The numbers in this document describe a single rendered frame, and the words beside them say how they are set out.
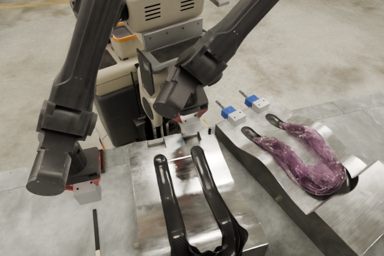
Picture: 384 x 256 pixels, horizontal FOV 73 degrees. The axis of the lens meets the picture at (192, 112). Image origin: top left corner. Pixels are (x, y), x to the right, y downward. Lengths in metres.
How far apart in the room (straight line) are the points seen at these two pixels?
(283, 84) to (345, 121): 1.44
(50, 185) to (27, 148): 1.73
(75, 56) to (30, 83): 2.38
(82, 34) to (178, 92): 0.22
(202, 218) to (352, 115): 0.73
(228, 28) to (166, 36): 0.40
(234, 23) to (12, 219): 0.76
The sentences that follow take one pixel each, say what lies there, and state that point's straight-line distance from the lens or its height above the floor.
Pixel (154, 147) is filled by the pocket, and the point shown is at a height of 0.86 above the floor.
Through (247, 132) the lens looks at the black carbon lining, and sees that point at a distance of 0.88.
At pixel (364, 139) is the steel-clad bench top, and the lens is 1.08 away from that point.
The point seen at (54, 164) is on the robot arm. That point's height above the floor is 1.15.
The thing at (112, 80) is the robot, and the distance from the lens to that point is 1.24.
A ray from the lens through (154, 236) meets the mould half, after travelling 0.62.
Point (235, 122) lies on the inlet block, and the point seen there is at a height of 0.88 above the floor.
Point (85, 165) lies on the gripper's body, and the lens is 0.60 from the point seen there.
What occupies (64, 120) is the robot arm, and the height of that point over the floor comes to 1.20.
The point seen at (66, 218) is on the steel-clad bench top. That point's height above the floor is 0.80.
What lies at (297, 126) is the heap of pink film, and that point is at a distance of 0.87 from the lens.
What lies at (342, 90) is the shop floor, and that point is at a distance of 2.65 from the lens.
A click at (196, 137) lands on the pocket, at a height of 0.86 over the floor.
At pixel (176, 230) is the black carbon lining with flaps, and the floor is 0.92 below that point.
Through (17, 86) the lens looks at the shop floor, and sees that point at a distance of 2.82.
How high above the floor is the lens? 1.51
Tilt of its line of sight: 46 degrees down
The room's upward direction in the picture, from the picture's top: straight up
